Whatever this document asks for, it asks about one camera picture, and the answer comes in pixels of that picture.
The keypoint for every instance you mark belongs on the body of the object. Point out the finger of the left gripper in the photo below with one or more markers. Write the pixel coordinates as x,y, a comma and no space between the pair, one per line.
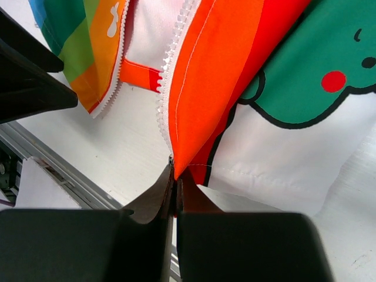
27,88

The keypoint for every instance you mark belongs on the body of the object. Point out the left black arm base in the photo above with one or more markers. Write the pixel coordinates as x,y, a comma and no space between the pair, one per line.
11,167

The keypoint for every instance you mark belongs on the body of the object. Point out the aluminium front rail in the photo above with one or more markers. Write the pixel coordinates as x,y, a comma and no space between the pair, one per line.
49,182

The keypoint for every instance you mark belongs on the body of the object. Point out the white red cartoon jacket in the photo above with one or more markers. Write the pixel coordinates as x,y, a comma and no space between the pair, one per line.
263,99

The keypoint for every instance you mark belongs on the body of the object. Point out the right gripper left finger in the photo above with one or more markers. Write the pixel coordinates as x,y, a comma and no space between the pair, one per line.
129,244

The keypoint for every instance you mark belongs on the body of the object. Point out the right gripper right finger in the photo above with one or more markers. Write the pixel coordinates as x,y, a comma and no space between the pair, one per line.
214,245

